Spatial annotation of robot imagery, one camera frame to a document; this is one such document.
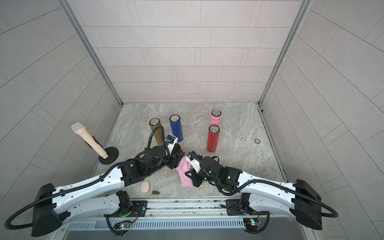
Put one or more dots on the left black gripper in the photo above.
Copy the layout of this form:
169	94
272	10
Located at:
174	160

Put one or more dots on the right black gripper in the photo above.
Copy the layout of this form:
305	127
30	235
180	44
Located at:
194	178

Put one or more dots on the pink cloth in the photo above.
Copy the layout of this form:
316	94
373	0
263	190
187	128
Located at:
183	167

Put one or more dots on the red thermos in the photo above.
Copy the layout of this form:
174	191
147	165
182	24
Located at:
213	138

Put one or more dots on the pink thermos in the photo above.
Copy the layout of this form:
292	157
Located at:
215	117

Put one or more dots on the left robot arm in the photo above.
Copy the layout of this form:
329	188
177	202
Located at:
53	206

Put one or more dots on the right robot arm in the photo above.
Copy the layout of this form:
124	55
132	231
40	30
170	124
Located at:
259	195

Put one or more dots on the gold thermos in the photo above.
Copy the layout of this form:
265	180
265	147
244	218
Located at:
154	123

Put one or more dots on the blue thermos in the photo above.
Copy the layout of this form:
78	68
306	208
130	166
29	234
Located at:
176	127

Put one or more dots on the pink oval soap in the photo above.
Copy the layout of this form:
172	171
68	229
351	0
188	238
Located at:
145	187

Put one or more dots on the beige microphone-shaped holder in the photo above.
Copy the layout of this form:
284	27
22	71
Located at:
106	155

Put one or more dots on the right circuit board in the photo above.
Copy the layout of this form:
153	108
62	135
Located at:
252	225

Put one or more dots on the circuit board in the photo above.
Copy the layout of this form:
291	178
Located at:
124	225
252	225

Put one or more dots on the left circuit board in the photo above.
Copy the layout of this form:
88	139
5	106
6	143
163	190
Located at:
124	225

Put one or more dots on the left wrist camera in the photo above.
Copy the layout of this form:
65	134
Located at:
171	142

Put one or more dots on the aluminium front rail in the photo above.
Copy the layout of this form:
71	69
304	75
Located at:
169	208

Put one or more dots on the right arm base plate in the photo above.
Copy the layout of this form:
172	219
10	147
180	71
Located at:
236	207

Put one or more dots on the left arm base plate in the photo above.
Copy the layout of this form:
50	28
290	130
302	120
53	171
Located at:
137	208

